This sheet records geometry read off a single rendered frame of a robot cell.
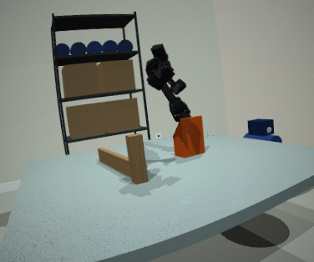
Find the brown wooden post with slot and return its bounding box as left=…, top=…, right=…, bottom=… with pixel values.
left=125, top=134, right=148, bottom=184

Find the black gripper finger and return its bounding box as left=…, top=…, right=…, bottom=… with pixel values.
left=170, top=81, right=184, bottom=93
left=148, top=61, right=164, bottom=79

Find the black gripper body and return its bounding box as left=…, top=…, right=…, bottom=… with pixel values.
left=145, top=57, right=186, bottom=94

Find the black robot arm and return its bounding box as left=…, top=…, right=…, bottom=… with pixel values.
left=145, top=44, right=191, bottom=122

